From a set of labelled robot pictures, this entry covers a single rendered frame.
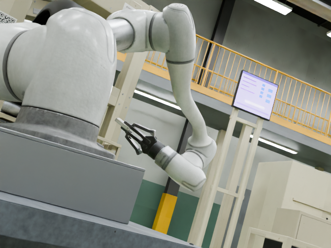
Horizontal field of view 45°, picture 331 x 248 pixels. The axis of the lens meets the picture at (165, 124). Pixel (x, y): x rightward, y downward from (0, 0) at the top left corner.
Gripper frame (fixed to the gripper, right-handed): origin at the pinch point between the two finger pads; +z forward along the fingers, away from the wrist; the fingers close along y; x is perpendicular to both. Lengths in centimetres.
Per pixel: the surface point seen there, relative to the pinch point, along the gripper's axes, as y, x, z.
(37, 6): -13, 28, 85
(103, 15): -28, 53, 63
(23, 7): -16, -11, 61
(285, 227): 92, 399, -142
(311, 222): 65, 395, -163
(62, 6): -26, -6, 49
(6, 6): -13, -17, 64
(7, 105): 15.9, -24.1, 35.6
